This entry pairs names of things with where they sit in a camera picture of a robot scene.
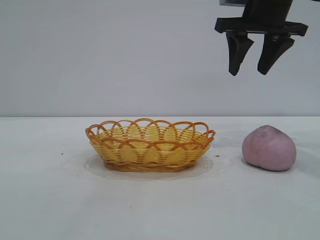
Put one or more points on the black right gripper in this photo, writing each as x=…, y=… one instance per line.
x=266, y=13

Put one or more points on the yellow woven plastic basket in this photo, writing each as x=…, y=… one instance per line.
x=150, y=155

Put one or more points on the pink peach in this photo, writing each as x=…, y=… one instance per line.
x=268, y=150

